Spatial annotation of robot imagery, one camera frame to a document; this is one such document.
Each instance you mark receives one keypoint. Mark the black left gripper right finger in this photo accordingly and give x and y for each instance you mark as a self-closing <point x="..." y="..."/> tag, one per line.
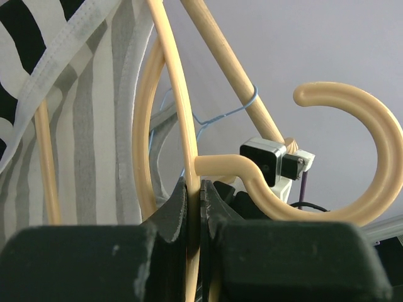
<point x="266" y="260"/>

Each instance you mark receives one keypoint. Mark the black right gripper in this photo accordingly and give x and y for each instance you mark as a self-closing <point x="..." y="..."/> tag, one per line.
<point x="239" y="201"/>

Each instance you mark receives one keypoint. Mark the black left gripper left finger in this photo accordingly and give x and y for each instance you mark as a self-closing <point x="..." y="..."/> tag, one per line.
<point x="145" y="262"/>

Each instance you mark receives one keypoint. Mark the black white striped tank top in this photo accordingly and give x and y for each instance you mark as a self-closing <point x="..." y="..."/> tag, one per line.
<point x="83" y="59"/>

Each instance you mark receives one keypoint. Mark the grey garment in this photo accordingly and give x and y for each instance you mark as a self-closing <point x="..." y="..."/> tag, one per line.
<point x="161" y="125"/>

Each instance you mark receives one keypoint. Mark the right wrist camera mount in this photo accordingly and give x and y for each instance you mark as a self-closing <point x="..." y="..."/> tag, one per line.
<point x="279" y="167"/>

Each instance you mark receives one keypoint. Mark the blue wire hanger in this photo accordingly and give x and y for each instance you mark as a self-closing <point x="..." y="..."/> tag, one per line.
<point x="203" y="124"/>

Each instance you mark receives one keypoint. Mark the wooden clothes rack frame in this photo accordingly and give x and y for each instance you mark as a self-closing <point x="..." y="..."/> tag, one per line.
<point x="234" y="72"/>

